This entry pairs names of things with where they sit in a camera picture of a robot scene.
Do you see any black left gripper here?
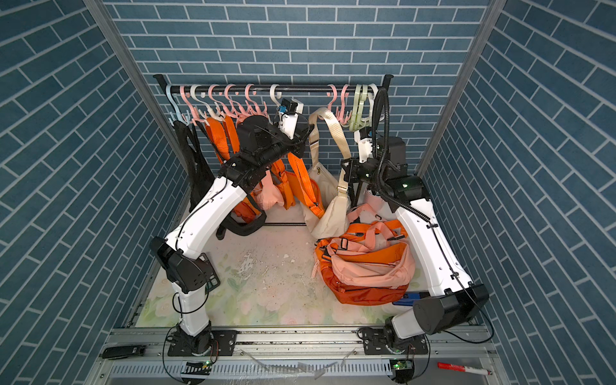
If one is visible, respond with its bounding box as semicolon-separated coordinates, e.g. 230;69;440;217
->
254;123;313;171

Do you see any beige bag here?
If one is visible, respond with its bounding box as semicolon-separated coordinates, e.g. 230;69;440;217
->
303;107;351;239

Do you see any dark orange bag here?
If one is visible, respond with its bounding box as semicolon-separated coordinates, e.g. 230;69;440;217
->
319;264;408;306

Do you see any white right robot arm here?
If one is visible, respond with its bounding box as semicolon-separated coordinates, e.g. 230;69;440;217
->
343;88;489;353

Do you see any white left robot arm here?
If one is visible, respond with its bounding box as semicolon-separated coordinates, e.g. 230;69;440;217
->
150;114;315;356

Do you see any green hook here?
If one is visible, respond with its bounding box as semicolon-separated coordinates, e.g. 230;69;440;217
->
348;84;364;133
356;85;368;129

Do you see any orange bag left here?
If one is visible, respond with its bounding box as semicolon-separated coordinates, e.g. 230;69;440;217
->
205;116;261;223

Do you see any pink hook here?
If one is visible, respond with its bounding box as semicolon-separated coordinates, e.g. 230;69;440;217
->
335;84;350;126

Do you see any white hook right end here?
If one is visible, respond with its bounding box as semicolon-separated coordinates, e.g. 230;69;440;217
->
367;83;379;119

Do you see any black bag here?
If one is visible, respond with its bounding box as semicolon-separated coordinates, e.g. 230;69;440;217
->
173;120;267;240

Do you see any light blue hook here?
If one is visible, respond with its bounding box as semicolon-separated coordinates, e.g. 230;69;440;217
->
165;84;185;124

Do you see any black clothes rack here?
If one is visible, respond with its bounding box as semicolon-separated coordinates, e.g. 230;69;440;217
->
152;73;395;227

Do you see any blue card device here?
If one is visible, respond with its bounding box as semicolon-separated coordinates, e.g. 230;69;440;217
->
392;291;430;306

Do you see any red white marker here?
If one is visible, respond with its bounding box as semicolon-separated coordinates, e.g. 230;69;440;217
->
437;362;492;376

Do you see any black remote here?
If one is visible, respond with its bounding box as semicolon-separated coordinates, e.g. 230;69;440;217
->
100;345;146;360

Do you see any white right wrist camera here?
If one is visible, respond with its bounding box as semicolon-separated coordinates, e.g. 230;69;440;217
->
354;127;373;164

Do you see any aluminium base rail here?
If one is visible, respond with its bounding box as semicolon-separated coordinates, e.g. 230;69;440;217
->
87;326;509;384

